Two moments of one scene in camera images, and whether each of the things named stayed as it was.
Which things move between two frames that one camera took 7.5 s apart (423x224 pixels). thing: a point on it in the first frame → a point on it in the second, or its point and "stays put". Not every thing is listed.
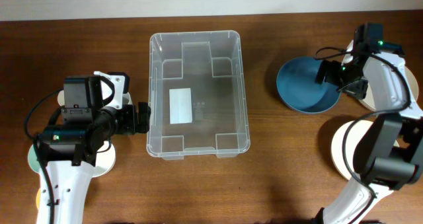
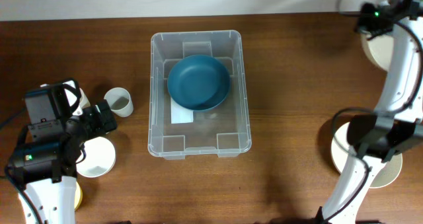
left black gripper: x=131 y=126 → x=99 y=127
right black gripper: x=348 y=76 → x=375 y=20
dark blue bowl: x=299 y=90 → x=199 y=82
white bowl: x=105 y=159 stays put
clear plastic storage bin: x=196 y=94 stays put
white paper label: x=180 y=108 stays put
